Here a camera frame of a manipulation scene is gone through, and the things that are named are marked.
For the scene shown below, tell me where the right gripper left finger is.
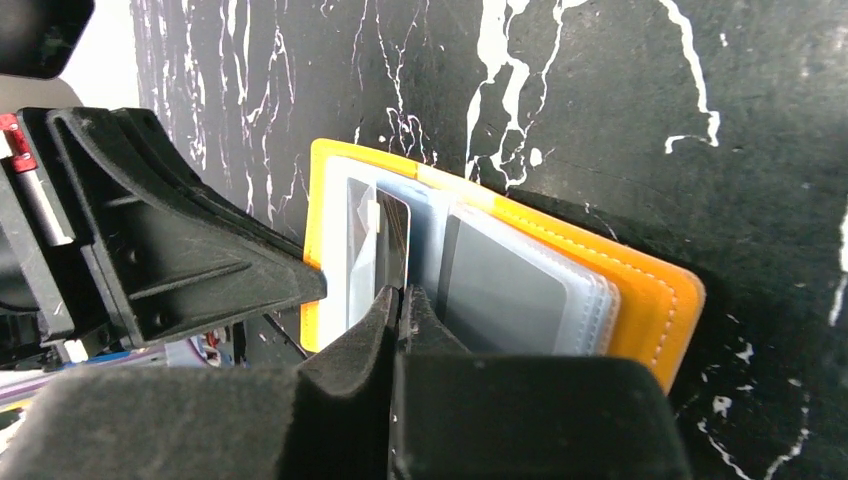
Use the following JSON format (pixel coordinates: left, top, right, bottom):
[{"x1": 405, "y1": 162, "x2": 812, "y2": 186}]
[{"x1": 1, "y1": 287, "x2": 401, "y2": 479}]

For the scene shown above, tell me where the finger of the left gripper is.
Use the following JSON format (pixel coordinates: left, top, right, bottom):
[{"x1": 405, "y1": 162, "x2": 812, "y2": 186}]
[{"x1": 47, "y1": 107, "x2": 327, "y2": 346}]

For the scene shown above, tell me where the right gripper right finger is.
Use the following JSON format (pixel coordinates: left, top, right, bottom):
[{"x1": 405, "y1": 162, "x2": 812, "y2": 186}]
[{"x1": 390, "y1": 286, "x2": 692, "y2": 479}]

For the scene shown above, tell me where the orange card holder wallet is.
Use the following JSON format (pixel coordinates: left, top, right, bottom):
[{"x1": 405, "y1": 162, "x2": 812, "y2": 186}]
[{"x1": 303, "y1": 139, "x2": 706, "y2": 391}]

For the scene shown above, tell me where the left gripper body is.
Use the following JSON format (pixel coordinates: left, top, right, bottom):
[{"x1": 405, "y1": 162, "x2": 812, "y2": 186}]
[{"x1": 1, "y1": 109, "x2": 113, "y2": 368}]

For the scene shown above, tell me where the black VIP card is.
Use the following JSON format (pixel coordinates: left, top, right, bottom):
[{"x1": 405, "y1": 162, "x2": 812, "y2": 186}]
[{"x1": 375, "y1": 189, "x2": 410, "y2": 291}]

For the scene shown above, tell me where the grey credit card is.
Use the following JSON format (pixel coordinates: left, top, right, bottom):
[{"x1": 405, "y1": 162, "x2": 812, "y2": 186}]
[{"x1": 436, "y1": 211, "x2": 572, "y2": 355}]

